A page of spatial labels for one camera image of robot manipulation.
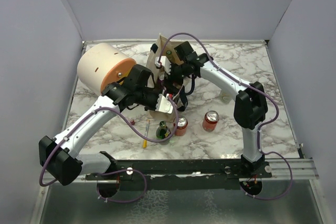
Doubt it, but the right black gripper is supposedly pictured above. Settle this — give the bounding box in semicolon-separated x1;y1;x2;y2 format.
162;61;190;94

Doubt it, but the cream canvas tote bag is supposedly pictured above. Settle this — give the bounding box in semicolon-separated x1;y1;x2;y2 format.
145;35;195;112

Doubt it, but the purple soda can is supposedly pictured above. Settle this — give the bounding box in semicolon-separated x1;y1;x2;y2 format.
158;73;165;88

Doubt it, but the clear glass bottle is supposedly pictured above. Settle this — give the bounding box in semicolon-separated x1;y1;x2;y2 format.
219;90;232;104
165;50;174;62

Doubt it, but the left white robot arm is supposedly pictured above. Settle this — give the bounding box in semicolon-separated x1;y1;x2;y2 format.
38;64;172;186

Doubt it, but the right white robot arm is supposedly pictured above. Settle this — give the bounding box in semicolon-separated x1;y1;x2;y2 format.
155;41;268;177

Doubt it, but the green glass bottle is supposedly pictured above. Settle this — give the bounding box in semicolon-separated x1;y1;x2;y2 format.
156;121;175;145

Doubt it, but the red soda can front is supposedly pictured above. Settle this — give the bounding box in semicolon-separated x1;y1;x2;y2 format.
175;116;188;136

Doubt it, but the red soda can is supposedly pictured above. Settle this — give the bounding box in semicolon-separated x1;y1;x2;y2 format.
202;110;219;132
175;116;188;136

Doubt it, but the yellow white marker pen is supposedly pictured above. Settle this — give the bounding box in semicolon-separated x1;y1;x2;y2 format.
142;119;150;148

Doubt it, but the red soda can right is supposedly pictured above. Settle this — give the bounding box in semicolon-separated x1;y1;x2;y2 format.
202;110;219;132

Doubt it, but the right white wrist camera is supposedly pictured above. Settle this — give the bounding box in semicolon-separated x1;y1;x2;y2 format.
154;56;171;75

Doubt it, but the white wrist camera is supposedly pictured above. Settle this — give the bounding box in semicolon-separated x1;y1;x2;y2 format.
155;94;173;114
154;56;171;75

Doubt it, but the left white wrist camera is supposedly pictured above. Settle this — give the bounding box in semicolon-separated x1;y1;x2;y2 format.
155;94;173;114

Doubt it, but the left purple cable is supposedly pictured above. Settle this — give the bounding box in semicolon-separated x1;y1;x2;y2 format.
38;95;180;204

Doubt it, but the purple cable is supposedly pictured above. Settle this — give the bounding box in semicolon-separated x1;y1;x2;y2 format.
156;32;295;201
38;95;180;204

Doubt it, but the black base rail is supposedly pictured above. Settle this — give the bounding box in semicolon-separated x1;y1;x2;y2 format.
86;159;271;191

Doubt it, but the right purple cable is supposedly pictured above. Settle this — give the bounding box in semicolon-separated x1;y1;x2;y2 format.
156;32;295;201

